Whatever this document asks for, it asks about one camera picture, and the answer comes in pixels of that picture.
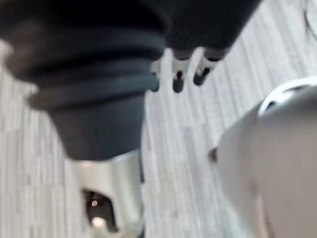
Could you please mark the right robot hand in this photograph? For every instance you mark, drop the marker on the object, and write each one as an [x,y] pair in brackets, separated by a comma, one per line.
[94,74]

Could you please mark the silver robot leg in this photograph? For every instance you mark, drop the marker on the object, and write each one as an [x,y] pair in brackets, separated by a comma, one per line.
[272,161]

